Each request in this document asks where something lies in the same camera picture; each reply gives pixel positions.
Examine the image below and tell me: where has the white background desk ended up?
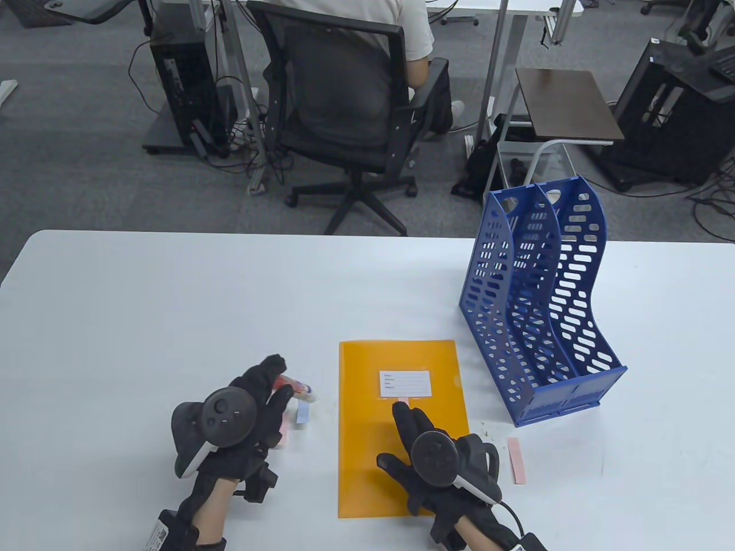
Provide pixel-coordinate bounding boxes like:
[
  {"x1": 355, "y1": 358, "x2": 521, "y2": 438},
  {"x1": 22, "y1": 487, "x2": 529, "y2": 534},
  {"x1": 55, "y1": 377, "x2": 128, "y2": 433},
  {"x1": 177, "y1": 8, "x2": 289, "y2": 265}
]
[{"x1": 428, "y1": 0, "x2": 583, "y2": 173}]

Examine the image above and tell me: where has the person's left hand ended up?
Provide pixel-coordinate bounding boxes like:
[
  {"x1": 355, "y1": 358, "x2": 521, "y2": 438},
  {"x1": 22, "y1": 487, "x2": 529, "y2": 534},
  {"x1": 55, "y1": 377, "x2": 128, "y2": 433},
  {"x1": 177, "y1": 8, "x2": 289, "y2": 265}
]
[{"x1": 192, "y1": 354, "x2": 295, "y2": 503}]

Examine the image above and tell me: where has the translucent white storage bin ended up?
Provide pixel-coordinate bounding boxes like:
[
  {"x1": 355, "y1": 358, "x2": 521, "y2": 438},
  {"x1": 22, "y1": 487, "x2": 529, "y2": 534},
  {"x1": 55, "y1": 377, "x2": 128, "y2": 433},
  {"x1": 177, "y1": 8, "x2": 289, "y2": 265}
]
[{"x1": 497, "y1": 139, "x2": 577, "y2": 190}]

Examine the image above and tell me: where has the dark keyboard tray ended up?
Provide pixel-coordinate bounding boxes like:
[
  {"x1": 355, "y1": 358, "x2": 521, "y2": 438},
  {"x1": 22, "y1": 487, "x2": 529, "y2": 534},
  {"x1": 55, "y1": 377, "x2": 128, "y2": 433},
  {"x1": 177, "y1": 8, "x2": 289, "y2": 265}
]
[{"x1": 43, "y1": 0, "x2": 138, "y2": 25}]

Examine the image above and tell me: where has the person's right hand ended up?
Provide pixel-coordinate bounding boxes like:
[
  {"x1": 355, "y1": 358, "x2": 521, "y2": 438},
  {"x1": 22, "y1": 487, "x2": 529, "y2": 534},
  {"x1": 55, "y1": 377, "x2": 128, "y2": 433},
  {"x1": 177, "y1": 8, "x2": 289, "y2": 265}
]
[{"x1": 376, "y1": 401, "x2": 506, "y2": 523}]

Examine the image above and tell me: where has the person's left forearm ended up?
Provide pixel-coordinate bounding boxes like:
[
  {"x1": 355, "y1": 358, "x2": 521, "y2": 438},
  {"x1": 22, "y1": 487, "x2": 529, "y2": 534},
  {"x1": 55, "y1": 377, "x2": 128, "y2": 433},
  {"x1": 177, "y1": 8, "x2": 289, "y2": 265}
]
[{"x1": 172, "y1": 482, "x2": 236, "y2": 551}]

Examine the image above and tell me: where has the red glue stick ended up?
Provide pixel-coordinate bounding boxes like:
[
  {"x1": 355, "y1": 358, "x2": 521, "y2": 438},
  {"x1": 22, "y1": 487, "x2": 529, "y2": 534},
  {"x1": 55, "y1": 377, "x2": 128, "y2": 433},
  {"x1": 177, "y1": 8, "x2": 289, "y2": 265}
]
[{"x1": 273, "y1": 374, "x2": 318, "y2": 402}]

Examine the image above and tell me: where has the black computer tower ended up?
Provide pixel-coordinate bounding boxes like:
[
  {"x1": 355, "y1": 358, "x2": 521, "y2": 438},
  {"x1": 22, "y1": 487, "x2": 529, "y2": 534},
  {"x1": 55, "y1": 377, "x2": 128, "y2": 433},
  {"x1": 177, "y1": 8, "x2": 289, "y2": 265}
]
[{"x1": 148, "y1": 26, "x2": 237, "y2": 157}]

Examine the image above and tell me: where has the brown side table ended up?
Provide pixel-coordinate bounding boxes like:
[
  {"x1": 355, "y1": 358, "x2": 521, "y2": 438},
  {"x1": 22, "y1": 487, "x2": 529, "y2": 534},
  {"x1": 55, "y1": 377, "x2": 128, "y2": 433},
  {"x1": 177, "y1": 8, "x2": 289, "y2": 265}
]
[{"x1": 485, "y1": 68, "x2": 625, "y2": 199}]

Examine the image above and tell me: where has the person's right forearm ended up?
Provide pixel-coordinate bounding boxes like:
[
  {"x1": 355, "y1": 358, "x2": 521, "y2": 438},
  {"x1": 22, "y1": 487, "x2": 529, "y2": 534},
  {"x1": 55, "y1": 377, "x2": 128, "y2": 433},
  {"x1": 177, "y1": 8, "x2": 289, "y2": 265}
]
[{"x1": 428, "y1": 508, "x2": 520, "y2": 551}]

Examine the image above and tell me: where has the grey metal desk frame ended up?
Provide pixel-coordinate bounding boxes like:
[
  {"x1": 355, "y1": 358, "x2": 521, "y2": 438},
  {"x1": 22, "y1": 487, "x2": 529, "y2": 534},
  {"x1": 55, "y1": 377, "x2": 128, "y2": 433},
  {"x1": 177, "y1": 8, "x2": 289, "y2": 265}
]
[{"x1": 189, "y1": 0, "x2": 272, "y2": 195}]

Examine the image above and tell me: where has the black right hand controller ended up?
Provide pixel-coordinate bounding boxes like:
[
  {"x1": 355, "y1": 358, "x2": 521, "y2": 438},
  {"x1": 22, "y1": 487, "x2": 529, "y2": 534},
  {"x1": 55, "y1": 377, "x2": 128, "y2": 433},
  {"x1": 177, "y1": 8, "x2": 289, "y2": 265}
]
[{"x1": 411, "y1": 430, "x2": 503, "y2": 506}]

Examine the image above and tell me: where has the black equipment cart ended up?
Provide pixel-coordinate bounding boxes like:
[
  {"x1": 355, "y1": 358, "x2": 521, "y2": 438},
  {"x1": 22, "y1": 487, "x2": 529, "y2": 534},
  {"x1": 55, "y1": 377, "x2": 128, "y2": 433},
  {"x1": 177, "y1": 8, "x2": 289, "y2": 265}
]
[{"x1": 597, "y1": 37, "x2": 735, "y2": 193}]

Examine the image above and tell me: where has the orange L-shaped folder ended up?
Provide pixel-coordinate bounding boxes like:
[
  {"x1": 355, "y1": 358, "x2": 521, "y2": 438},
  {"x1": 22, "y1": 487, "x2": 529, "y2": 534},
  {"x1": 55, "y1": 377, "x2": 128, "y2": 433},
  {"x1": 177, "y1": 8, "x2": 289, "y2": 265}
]
[{"x1": 338, "y1": 340, "x2": 471, "y2": 519}]

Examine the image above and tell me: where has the blue plastic file rack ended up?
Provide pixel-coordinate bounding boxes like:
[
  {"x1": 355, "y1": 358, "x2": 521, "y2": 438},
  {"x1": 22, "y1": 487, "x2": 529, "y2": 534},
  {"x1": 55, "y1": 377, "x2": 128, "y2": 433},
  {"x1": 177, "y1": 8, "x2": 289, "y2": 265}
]
[{"x1": 458, "y1": 176, "x2": 628, "y2": 428}]

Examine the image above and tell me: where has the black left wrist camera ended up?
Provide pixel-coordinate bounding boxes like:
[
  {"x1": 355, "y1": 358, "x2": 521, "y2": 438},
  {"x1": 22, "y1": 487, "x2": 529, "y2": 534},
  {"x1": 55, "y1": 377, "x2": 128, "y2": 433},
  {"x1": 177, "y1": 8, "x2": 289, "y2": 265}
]
[{"x1": 141, "y1": 508, "x2": 199, "y2": 551}]

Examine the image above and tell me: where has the black bag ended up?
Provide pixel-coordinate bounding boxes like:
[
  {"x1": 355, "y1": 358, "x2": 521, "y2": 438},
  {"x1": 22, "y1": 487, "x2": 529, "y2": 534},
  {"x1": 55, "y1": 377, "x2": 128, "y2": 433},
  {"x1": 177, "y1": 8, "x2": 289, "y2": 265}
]
[{"x1": 451, "y1": 114, "x2": 536, "y2": 201}]

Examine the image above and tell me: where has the white paper label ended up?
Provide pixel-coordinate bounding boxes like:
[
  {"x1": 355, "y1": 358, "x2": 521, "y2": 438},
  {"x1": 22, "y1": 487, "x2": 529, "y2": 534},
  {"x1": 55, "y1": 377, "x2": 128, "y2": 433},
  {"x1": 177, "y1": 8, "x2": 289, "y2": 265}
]
[{"x1": 379, "y1": 371, "x2": 432, "y2": 398}]

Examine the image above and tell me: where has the black mesh office chair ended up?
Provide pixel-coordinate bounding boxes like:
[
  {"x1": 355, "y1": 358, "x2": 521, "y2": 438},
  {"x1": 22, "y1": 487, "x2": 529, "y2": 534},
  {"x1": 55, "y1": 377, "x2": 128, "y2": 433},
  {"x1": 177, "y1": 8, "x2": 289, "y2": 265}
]
[{"x1": 246, "y1": 0, "x2": 451, "y2": 236}]

